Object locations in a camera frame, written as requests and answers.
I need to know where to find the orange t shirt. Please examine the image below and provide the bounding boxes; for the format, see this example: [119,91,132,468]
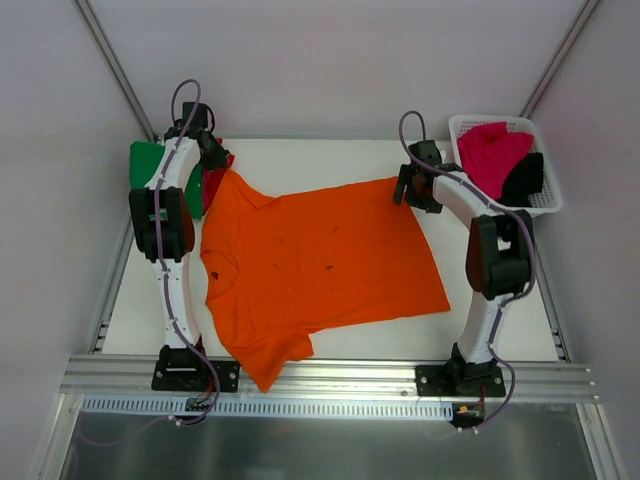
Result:
[201,171,450,391]

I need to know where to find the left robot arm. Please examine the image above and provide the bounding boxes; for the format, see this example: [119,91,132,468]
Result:
[128,102,229,390]

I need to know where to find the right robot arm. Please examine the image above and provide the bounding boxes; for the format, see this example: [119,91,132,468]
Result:
[393,140,536,397]

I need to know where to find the red folded t shirt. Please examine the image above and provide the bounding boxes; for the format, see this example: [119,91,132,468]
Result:
[202,151,235,215]

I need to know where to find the green folded t shirt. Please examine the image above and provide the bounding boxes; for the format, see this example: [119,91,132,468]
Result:
[129,141,203,220]

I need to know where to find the magenta t shirt in basket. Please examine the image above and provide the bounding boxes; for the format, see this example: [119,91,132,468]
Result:
[457,122,535,200]

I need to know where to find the black t shirt in basket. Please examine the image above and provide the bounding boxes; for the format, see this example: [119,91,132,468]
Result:
[498,152,544,207]

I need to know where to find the white plastic basket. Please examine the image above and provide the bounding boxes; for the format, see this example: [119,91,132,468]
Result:
[449,114,563,217]

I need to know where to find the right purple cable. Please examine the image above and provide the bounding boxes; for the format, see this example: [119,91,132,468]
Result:
[398,110,539,441]

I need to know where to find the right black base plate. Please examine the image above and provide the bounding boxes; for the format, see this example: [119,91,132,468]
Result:
[414,361,506,398]

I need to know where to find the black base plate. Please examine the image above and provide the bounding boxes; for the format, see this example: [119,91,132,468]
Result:
[414,361,506,398]
[151,357,240,393]

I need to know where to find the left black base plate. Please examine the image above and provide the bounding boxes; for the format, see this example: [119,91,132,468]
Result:
[151,357,240,393]

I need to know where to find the aluminium mounting rail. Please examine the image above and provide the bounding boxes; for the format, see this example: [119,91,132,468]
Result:
[59,354,602,404]

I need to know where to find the white slotted cable duct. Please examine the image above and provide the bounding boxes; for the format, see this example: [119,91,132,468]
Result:
[81,394,454,421]

